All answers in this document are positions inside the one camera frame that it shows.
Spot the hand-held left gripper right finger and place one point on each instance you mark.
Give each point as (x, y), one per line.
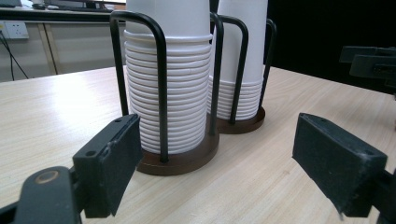
(336, 161)

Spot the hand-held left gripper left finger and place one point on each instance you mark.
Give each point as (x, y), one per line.
(106, 168)

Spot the short stack of white cups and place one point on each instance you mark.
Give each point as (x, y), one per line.
(249, 56)

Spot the tall stack of white cups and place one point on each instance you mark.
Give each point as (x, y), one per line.
(183, 93)

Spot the black curtain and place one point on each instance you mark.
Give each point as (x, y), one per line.
(327, 28)

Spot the black keyboard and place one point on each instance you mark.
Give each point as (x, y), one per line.
(74, 6)

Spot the white wall socket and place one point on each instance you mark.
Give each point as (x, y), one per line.
(17, 30)

